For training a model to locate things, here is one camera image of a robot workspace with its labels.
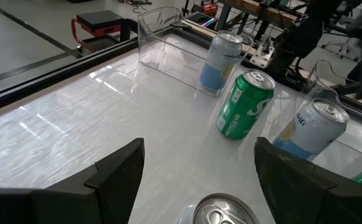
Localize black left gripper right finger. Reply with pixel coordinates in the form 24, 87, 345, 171
254, 136, 362, 224

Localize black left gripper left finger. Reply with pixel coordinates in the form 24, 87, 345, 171
0, 138, 145, 224

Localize white Spindrift can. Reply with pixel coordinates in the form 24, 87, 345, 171
174, 192, 260, 224
272, 97, 351, 162
199, 30, 244, 91

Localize clear plastic bin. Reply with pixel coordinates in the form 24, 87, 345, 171
302, 58, 362, 156
131, 5, 255, 97

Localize grey metal mounting plate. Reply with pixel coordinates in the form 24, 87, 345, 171
249, 43, 277, 69

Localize red and black stool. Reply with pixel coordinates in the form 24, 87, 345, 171
70, 9, 130, 54

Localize computer case with coloured lights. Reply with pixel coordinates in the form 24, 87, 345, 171
185, 12, 219, 32

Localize red floor tool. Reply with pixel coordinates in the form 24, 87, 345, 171
199, 0, 219, 15

